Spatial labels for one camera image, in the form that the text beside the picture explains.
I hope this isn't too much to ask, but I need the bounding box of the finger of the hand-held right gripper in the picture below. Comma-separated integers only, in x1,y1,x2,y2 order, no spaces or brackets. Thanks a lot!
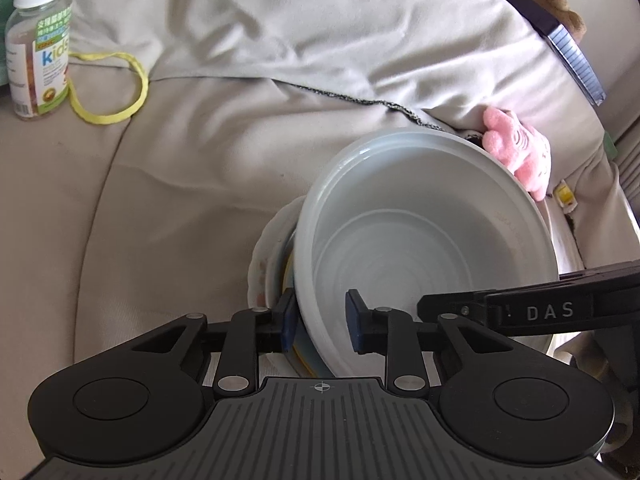
417,289,494,331

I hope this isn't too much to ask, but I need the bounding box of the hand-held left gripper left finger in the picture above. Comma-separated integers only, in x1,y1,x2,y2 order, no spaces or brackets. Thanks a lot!
132,287,300,401

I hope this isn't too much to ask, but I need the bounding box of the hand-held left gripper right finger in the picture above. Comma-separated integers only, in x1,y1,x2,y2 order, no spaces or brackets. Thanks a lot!
346,286,511,401

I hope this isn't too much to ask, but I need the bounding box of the white bowl with dark rim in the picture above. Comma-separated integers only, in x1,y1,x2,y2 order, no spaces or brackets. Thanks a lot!
270,225,333,377

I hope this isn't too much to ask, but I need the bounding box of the white bowl yellow rim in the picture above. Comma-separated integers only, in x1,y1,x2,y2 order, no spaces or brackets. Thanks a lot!
280,247,326,377

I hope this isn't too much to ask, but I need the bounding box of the white floral plate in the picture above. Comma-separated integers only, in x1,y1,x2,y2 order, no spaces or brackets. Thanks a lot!
248,195,301,321

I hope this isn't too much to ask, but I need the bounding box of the white deep bowl orange print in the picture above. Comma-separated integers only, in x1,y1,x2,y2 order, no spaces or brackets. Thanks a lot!
292,126,559,378

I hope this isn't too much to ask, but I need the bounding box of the grey ribbed panel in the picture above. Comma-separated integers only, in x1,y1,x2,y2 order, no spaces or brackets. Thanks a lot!
614,110,640,211

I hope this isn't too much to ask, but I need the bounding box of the pink plush toy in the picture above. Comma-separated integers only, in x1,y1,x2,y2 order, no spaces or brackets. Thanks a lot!
481,106,552,202

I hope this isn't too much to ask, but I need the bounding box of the beige sofa cover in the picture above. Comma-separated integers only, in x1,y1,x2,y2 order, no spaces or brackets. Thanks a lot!
0,0,640,411

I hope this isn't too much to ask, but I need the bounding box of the yellow band loop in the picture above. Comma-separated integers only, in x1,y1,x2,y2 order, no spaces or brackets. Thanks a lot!
66,51,150,126

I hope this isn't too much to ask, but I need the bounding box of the brown plush toy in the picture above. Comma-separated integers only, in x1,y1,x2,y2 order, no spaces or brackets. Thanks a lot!
507,0,587,43

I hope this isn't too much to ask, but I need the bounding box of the dark blue flat book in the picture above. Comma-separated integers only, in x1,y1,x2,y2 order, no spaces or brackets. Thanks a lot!
482,0,607,107

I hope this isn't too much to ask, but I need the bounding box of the clear vitamin bottle white cap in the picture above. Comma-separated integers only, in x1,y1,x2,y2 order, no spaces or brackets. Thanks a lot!
5,0,73,122

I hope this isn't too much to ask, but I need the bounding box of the green blanket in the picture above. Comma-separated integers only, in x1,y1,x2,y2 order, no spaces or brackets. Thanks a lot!
0,0,16,86

